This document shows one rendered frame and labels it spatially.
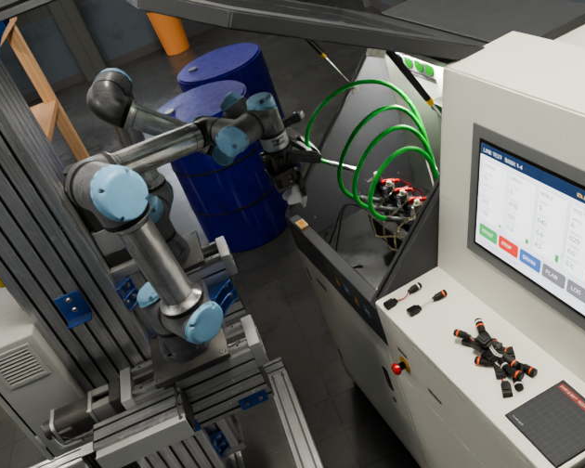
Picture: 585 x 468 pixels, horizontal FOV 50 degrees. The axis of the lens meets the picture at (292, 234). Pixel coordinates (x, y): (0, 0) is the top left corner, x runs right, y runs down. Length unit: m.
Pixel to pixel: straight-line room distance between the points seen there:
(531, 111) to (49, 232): 1.23
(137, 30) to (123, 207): 7.81
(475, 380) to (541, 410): 0.17
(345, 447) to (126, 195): 1.70
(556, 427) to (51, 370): 1.37
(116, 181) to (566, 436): 1.08
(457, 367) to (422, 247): 0.39
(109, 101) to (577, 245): 1.35
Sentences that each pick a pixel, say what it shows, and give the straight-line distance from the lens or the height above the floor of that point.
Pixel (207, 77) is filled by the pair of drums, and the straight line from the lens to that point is 4.27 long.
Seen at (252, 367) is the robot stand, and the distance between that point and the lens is 1.90.
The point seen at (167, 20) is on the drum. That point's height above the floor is 0.43.
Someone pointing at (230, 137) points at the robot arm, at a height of 1.56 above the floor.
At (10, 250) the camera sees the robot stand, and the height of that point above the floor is 1.47.
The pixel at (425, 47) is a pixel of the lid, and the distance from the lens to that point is 1.61.
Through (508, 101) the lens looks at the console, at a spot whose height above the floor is 1.52.
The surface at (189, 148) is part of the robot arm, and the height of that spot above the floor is 1.55.
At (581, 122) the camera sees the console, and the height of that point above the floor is 1.53.
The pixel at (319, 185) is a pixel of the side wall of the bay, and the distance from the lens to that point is 2.38.
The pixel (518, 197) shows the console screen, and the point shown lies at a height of 1.32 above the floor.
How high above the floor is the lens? 2.19
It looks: 33 degrees down
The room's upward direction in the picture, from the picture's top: 21 degrees counter-clockwise
